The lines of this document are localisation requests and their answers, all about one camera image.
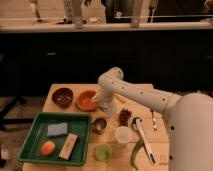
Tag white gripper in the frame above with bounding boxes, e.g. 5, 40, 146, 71
95, 90, 113, 108

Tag orange bowl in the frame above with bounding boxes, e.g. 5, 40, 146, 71
76, 90, 100, 111

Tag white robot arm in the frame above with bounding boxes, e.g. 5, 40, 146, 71
97, 67, 213, 171

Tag grey folded cloth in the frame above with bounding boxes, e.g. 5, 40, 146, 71
100, 102, 116, 115

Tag yellow banana piece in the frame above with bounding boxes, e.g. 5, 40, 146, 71
114, 95, 126, 103

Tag metal cup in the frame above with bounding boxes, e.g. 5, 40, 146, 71
93, 118, 107, 134

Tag dark red grapes bunch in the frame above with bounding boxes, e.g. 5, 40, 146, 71
119, 109, 132, 126

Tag dark maroon bowl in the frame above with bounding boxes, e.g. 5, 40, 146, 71
52, 88, 73, 108

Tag white plastic cup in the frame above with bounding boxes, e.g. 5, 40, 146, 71
115, 126, 132, 145

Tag blue sponge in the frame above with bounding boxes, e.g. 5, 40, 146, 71
47, 123, 68, 137

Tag wooden block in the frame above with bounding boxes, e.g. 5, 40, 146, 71
59, 133, 78, 160

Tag green plastic cup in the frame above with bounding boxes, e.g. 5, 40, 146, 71
95, 144, 112, 162

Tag silver fork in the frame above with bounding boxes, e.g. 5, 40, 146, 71
151, 110, 157, 131

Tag green chili pepper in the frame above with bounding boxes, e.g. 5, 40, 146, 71
130, 139, 144, 170

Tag green plastic tray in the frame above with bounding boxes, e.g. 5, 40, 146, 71
18, 112, 91, 167

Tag orange peach fruit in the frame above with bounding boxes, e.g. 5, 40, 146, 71
40, 141, 56, 156

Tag black office chair base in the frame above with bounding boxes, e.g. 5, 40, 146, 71
0, 95, 35, 132

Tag white handled kitchen tool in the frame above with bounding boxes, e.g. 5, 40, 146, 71
133, 117, 156, 165

